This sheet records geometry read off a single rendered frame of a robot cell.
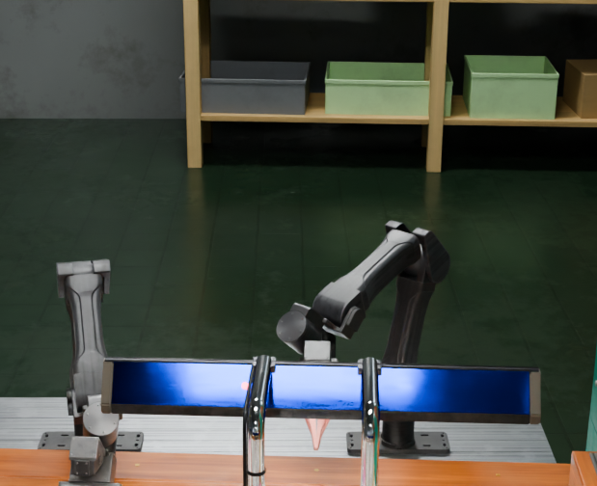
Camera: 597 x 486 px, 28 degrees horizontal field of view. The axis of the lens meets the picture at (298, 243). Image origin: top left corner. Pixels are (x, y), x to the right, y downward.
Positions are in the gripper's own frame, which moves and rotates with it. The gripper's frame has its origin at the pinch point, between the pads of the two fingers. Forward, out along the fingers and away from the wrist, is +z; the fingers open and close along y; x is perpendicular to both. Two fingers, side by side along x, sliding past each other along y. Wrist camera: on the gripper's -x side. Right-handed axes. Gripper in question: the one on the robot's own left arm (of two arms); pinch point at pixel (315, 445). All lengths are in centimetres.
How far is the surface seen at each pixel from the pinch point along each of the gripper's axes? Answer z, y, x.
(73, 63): -370, -163, 383
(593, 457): 1.7, 45.1, -2.2
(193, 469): 1.3, -21.5, 10.7
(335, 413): 6.5, 3.4, -31.5
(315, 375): 1.6, 0.5, -33.3
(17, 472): 4, -52, 9
